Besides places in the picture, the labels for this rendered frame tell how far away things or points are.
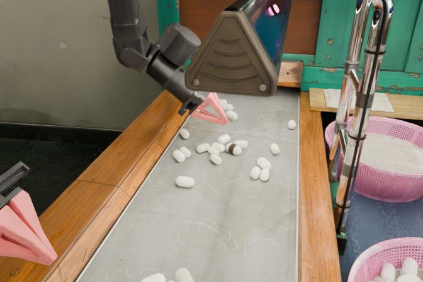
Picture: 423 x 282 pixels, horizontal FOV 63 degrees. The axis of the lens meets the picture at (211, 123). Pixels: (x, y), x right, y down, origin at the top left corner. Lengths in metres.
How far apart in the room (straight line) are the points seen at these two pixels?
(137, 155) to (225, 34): 0.50
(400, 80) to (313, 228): 0.67
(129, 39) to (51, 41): 1.61
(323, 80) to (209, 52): 0.84
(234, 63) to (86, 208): 0.42
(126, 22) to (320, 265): 0.52
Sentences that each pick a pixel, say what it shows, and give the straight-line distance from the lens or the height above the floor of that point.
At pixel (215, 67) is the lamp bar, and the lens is 0.29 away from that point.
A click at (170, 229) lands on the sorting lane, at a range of 0.60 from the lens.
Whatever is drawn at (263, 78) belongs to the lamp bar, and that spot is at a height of 1.06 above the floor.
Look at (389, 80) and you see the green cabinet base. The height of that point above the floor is 0.81.
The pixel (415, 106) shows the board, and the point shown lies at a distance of 1.08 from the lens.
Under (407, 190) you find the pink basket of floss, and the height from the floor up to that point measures 0.72.
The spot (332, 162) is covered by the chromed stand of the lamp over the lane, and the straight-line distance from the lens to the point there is 0.76.
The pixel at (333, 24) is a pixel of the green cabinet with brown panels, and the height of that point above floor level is 0.97.
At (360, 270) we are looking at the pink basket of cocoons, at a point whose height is 0.75.
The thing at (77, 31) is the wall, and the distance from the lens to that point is 2.19.
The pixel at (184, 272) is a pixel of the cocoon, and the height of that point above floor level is 0.76.
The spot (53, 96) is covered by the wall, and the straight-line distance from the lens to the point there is 2.43.
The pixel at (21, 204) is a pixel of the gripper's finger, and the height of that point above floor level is 0.92.
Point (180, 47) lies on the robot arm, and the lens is 0.70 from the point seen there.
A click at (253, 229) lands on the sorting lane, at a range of 0.60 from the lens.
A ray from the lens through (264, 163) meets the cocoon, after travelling 0.73.
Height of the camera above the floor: 1.15
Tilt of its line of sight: 26 degrees down
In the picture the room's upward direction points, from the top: straight up
